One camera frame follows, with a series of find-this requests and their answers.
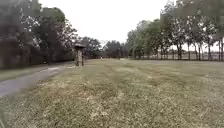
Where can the roofed wooden notice board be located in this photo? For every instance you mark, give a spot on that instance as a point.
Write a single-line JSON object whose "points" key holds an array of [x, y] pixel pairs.
{"points": [[79, 56]]}

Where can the mown grass field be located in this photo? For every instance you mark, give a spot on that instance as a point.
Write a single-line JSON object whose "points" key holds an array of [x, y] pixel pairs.
{"points": [[133, 96]]}

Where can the row of trees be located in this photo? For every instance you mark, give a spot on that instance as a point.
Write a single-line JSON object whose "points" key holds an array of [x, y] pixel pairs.
{"points": [[186, 33]]}

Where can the group of large trees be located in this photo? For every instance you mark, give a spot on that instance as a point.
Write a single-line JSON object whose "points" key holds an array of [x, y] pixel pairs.
{"points": [[30, 36]]}

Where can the grey asphalt road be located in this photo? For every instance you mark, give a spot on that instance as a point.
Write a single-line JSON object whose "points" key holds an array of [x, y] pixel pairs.
{"points": [[16, 85]]}

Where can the grass field beyond road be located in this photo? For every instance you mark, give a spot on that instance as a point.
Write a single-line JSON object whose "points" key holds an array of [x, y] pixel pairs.
{"points": [[13, 72]]}

